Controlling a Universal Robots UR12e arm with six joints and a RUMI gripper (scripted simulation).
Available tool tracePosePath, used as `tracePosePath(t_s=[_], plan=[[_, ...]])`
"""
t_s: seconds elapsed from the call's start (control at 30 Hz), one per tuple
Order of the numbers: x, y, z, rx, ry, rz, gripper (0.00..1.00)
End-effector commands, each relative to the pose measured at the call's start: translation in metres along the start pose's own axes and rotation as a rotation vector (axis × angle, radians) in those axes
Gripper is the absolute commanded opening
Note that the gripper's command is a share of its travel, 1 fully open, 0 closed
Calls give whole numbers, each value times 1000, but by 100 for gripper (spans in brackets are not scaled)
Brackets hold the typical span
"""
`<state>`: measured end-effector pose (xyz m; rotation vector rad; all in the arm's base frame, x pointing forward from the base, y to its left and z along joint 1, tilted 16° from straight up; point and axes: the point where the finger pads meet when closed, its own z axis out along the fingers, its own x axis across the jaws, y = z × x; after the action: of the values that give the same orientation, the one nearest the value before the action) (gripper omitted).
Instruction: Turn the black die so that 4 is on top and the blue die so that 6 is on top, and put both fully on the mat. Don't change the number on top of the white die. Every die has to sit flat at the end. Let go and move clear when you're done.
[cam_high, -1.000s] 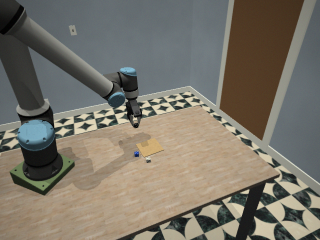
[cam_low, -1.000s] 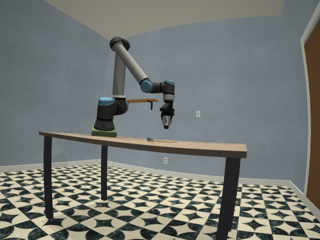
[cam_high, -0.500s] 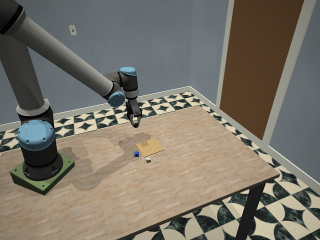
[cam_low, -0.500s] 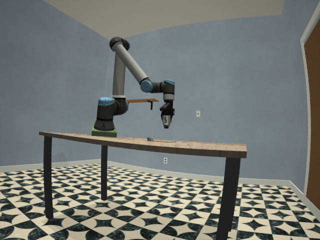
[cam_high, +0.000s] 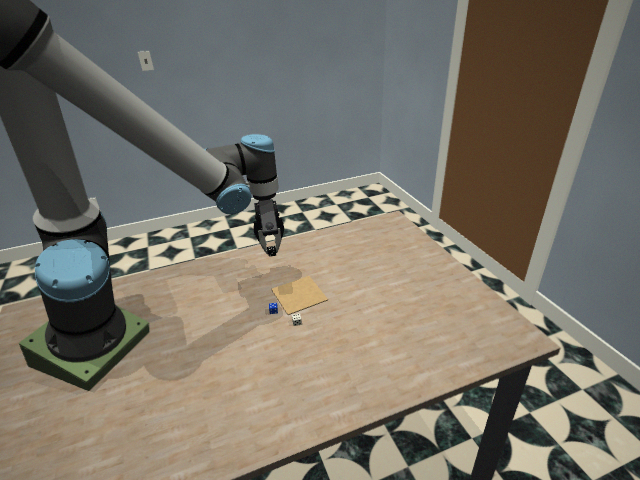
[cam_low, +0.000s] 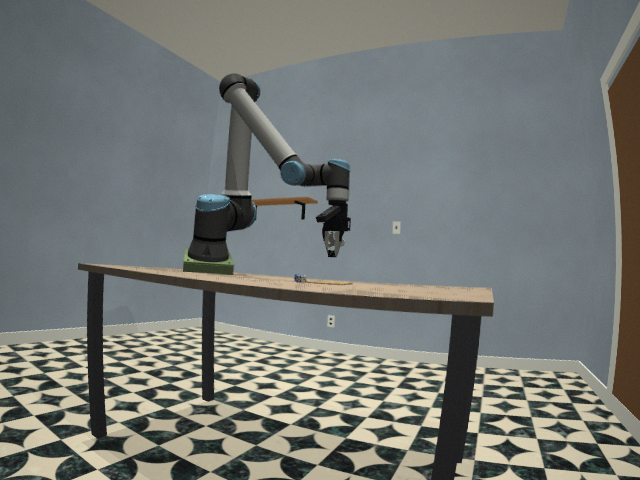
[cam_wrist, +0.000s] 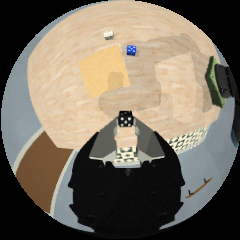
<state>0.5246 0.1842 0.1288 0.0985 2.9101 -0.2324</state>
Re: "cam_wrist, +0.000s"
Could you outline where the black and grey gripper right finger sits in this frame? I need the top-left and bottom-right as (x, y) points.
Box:
(132, 116), (185, 187)

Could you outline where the blue die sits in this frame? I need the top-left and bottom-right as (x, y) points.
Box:
(127, 45), (136, 56)

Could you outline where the white die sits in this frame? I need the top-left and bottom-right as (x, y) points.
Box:
(104, 31), (114, 40)

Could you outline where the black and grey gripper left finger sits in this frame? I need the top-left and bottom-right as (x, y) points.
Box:
(68, 116), (119, 189)

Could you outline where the tan square mat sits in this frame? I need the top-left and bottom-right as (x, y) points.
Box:
(78, 45), (131, 98)

